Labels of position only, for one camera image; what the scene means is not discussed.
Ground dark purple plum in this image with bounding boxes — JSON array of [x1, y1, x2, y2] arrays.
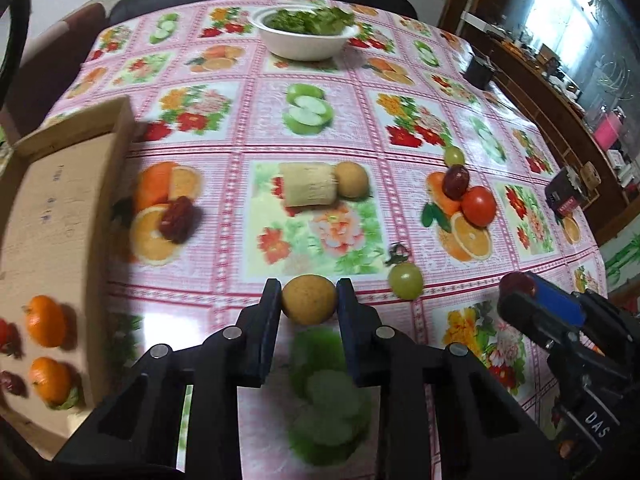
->
[[499, 272, 536, 300]]

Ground orange mandarin with leaf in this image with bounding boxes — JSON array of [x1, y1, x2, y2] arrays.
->
[[28, 356, 79, 411]]

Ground green tomato with stem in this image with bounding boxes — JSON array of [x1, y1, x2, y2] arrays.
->
[[385, 243, 424, 301]]

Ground dark red plum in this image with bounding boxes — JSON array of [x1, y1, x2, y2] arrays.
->
[[442, 165, 470, 200]]

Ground small orange mandarin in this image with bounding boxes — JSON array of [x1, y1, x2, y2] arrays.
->
[[24, 295, 67, 348]]

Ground dark red jujube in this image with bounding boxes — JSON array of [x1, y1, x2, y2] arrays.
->
[[0, 370, 26, 396]]

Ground green grape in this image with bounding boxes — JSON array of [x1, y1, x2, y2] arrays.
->
[[444, 145, 465, 167]]

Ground brown longan fruit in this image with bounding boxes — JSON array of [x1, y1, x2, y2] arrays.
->
[[282, 274, 337, 326]]

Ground dried red jujube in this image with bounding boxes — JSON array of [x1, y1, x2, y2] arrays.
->
[[158, 195, 195, 244]]

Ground pale sugarcane piece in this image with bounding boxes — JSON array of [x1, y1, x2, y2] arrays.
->
[[279, 162, 337, 208]]

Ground pink plastic container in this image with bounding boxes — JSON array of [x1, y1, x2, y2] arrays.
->
[[593, 110, 625, 151]]

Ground tan round longan fruit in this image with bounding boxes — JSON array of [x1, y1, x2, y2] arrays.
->
[[334, 162, 370, 200]]

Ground black cup with utensils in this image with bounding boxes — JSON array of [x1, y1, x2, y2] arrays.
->
[[463, 53, 496, 90]]

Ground shallow cardboard box tray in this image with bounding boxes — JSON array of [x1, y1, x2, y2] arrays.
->
[[1, 96, 137, 458]]

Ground floral fruit print tablecloth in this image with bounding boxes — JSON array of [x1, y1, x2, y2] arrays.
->
[[39, 0, 609, 480]]

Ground wooden side cabinet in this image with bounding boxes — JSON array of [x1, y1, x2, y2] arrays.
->
[[438, 0, 639, 245]]

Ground green leafy vegetables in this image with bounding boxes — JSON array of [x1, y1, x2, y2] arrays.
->
[[262, 6, 355, 36]]

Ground brown fabric armchair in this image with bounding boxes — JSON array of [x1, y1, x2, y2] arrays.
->
[[1, 2, 107, 145]]

